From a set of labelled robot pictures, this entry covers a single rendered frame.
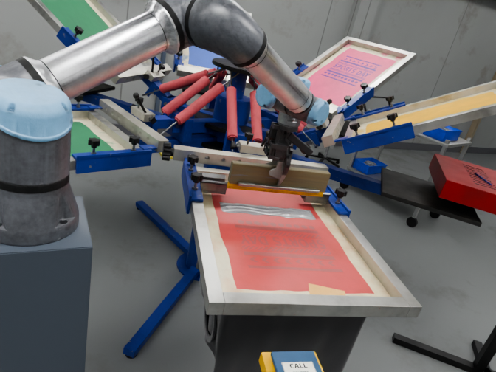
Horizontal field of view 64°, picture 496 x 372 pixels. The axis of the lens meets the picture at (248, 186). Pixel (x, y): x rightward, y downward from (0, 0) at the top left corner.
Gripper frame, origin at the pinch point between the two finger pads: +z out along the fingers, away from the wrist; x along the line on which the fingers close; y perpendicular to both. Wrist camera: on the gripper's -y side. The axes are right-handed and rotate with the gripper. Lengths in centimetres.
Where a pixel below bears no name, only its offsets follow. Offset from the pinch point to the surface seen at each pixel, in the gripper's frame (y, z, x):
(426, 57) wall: -352, -39, -434
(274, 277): 8.2, 13.7, 36.5
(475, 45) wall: -447, -73, -457
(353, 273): -18.1, 13.6, 32.9
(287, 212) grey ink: -7.3, 13.1, -1.5
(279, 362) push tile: 16, 12, 66
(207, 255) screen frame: 27.5, 10.3, 32.5
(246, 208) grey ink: 8.6, 13.0, -1.2
